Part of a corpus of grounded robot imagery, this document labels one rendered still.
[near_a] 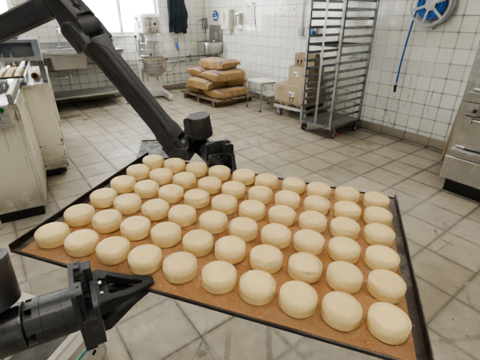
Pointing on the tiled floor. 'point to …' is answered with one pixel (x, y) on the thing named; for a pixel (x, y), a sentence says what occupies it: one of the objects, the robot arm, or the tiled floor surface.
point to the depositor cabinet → (45, 122)
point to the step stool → (261, 89)
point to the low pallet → (216, 98)
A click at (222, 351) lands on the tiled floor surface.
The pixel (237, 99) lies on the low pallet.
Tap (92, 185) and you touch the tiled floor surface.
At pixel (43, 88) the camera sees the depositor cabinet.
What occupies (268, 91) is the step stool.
